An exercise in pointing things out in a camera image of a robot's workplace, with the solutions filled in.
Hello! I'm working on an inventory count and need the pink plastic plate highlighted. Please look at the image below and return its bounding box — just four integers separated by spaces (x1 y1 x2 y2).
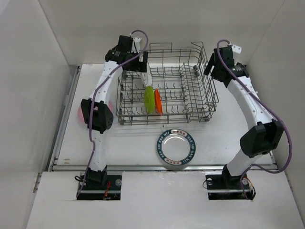
78 101 113 124

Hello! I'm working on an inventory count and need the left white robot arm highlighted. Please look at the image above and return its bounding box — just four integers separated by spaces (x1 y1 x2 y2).
81 35 152 189

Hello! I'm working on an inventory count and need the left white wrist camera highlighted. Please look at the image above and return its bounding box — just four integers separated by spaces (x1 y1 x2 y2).
131 37 142 53

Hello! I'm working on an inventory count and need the orange plastic plate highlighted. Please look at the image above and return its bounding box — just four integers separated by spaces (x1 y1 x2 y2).
154 89 163 115

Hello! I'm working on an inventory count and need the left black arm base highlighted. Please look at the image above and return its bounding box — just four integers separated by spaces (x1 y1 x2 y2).
75 174 122 201

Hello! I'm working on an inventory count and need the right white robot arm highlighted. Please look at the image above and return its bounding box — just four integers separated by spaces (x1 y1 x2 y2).
204 46 284 188

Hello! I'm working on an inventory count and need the aluminium rail across table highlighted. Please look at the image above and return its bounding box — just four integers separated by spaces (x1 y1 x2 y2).
49 164 278 172

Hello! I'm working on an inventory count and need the white plate with grey pattern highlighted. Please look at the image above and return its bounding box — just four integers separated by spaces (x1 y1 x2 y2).
141 63 153 87

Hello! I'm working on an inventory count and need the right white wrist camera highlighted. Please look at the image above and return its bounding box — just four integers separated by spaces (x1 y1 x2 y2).
228 44 242 54

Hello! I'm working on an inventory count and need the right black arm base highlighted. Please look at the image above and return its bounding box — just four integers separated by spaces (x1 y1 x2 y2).
203 173 256 200

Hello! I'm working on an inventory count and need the grey wire dish rack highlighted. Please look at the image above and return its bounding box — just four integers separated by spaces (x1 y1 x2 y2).
116 42 219 125

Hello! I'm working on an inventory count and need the green plastic plate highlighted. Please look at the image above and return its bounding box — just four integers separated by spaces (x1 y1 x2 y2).
143 86 155 114

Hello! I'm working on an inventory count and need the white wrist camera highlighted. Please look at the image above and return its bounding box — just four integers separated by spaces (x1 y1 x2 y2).
131 37 142 53
228 44 242 54

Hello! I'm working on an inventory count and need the plain white ceramic plate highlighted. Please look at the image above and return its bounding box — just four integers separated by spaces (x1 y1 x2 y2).
156 129 196 167

